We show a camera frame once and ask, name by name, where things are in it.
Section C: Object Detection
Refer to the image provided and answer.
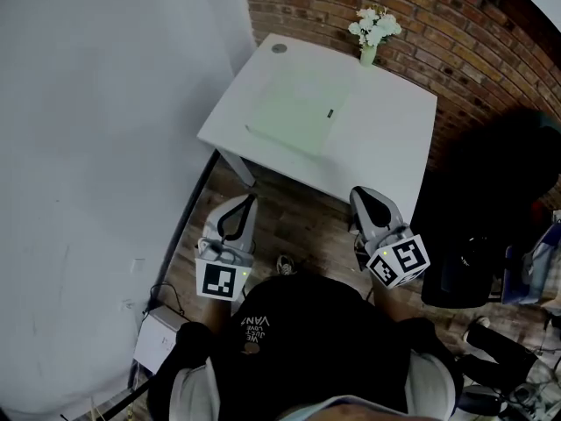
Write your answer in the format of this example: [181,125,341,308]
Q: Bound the black and grey equipment pile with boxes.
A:
[455,357,561,421]

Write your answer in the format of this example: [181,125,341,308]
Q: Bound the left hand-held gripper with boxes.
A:
[195,193,259,302]

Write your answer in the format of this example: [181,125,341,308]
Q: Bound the person's left shoe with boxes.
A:
[275,253,298,277]

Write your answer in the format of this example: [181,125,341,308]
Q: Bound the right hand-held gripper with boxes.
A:
[349,185,432,290]

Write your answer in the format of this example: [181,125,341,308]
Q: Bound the black office chair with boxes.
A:
[410,107,561,310]

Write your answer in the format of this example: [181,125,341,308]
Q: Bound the black floor cable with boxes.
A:
[142,281,186,320]

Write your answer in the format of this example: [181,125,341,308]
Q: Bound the person's left forearm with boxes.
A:
[202,296,234,338]

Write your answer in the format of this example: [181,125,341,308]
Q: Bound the light green cloth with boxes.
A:
[244,66,354,157]

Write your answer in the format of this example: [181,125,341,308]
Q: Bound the person's white vest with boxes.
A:
[168,349,458,421]

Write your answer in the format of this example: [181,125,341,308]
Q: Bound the person's black t-shirt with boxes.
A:
[146,273,465,421]

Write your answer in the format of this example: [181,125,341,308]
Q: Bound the blue chair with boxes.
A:
[501,219,561,307]

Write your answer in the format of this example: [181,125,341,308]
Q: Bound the white box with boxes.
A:
[132,306,188,375]

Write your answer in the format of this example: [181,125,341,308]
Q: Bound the person's right forearm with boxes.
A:
[371,283,423,325]

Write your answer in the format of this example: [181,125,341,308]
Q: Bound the white flower bouquet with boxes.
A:
[348,6,403,48]

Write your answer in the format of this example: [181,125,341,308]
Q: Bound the person's face mask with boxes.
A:
[279,394,409,421]

